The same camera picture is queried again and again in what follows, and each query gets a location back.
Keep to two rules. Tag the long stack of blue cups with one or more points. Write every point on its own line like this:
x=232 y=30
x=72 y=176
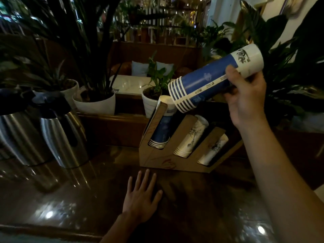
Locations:
x=202 y=80

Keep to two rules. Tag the large broad-leaf plant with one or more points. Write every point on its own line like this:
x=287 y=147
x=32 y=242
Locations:
x=283 y=73

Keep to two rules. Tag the person's left forearm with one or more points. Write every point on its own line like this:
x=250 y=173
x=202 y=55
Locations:
x=117 y=229

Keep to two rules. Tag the short stack of blue cups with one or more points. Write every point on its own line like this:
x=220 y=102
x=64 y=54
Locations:
x=162 y=129

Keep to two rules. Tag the light blue cushion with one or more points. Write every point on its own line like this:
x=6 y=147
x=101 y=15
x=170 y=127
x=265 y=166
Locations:
x=139 y=68
x=165 y=68

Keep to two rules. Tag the tall dark leafy plant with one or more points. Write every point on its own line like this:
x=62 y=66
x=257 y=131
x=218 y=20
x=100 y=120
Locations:
x=86 y=40

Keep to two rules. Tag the person's left thumb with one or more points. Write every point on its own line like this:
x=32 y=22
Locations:
x=157 y=198

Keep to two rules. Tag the small ribbed white plant pot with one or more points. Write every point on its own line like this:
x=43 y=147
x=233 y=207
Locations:
x=149 y=103

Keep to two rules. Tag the small green leafy plant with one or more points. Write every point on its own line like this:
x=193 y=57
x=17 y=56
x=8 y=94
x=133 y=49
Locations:
x=158 y=75

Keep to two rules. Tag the person's right forearm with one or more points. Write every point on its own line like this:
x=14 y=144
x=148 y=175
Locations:
x=283 y=187

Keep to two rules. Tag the person's left hand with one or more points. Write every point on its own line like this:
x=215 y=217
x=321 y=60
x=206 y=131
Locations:
x=139 y=202

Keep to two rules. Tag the wooden cup holder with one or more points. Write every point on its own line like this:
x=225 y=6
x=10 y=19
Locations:
x=162 y=159

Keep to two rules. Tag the steel thermos jug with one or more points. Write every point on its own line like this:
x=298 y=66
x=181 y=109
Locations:
x=19 y=134
x=63 y=139

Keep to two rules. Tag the large white plant pot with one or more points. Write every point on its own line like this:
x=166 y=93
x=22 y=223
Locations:
x=95 y=105

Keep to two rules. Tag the white marble table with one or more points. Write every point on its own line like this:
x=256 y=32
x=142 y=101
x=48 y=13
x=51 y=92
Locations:
x=131 y=84

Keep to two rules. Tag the stack of white printed cups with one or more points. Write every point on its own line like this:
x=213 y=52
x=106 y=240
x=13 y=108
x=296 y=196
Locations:
x=212 y=151
x=191 y=140

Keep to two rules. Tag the round white plant pot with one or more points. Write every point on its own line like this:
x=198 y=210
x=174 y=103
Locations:
x=71 y=92

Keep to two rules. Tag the person's left middle finger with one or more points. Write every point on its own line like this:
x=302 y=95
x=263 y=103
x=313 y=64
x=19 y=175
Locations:
x=145 y=180

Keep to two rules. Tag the person's right thumb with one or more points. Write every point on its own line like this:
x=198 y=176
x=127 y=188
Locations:
x=232 y=76

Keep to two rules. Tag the brown wooden sofa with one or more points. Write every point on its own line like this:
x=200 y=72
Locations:
x=174 y=55

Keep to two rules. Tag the person's right hand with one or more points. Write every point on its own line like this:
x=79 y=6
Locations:
x=249 y=101

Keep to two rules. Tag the person's left little finger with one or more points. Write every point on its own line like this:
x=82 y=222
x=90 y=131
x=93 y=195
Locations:
x=129 y=187

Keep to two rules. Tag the spiky green plant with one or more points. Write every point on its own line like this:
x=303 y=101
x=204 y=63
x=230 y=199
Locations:
x=33 y=65

